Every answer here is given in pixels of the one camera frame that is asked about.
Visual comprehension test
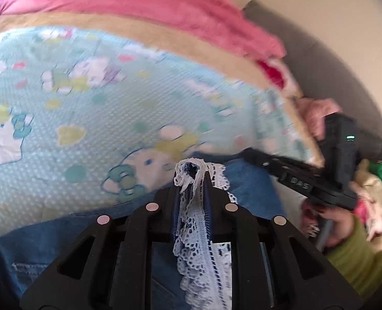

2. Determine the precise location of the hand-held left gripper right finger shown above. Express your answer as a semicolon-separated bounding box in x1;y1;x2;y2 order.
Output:
204;171;363;310

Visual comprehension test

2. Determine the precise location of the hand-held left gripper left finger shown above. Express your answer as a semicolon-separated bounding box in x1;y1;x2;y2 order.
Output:
18;176;183;310

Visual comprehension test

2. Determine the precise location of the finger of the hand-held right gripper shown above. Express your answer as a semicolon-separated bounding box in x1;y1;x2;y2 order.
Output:
241;148;285;179

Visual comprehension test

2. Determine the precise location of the blue denim pants lace hem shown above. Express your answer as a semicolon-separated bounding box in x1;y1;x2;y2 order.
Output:
0;157;290;310

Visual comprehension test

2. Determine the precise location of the person's right forearm green sleeve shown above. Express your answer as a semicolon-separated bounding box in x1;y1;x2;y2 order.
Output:
325;215;382;303

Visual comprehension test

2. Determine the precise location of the person's right hand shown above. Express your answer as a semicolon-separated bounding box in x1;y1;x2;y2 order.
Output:
300;199;355;250

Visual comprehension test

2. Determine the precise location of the cream cloth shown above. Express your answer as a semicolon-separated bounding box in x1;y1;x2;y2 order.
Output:
355;160;382;208

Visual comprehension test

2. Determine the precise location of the pink fluffy cloth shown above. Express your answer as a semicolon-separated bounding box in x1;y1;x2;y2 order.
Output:
295;98;342;140

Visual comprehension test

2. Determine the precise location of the pink and white cloth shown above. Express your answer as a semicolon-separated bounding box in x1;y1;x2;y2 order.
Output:
353;193;382;243

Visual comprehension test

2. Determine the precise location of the red pillow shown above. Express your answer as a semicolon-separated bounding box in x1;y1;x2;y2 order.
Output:
256;59;292;90

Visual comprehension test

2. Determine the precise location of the grey padded headboard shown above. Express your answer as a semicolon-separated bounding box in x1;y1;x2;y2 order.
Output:
243;0;382;157

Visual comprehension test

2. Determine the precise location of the cartoon cat print bed sheet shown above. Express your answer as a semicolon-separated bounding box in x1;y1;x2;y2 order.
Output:
0;27;322;233

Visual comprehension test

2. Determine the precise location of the pink duvet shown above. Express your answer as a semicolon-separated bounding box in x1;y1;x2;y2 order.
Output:
0;0;287;61

